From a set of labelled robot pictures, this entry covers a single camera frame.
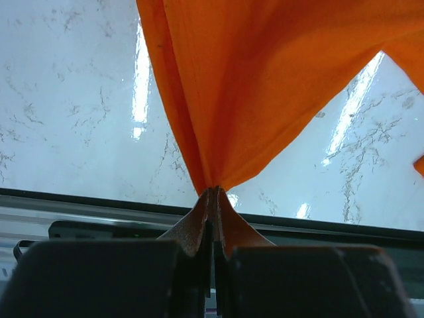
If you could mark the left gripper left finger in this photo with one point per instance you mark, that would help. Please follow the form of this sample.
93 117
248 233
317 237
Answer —
192 275

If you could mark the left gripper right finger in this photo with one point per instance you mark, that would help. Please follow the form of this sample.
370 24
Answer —
231 231

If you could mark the orange t shirt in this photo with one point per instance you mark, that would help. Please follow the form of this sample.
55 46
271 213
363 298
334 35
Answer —
240 80

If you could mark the aluminium frame rail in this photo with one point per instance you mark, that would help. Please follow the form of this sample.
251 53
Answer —
164 216

